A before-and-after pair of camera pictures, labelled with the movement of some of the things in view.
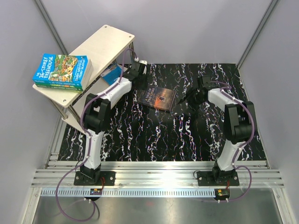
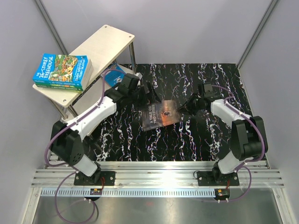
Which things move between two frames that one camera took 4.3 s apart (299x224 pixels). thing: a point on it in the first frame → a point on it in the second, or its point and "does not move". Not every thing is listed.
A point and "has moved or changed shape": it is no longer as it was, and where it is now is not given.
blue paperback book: (113, 74) does not move
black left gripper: (144, 75) → (143, 104)
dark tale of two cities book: (156, 97) has moved or changed shape
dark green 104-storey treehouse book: (70, 87) does not move
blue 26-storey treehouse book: (74, 70) does not move
